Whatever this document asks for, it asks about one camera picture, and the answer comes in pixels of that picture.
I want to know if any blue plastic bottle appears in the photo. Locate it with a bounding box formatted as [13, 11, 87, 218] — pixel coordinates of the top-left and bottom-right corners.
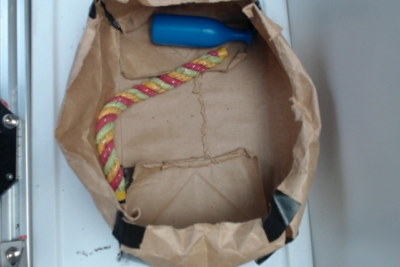
[151, 14, 254, 48]

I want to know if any brown paper bag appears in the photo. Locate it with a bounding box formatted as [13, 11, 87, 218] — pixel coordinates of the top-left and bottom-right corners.
[56, 0, 321, 266]

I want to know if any pink yellow green twisted rope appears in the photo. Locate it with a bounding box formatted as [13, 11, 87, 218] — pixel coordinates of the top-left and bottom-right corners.
[95, 47, 229, 202]

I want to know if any black mounting bracket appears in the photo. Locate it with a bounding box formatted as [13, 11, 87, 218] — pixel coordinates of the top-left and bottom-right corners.
[0, 99, 19, 196]

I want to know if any aluminium frame rail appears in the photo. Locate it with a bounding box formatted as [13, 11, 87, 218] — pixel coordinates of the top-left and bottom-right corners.
[1, 0, 32, 266]

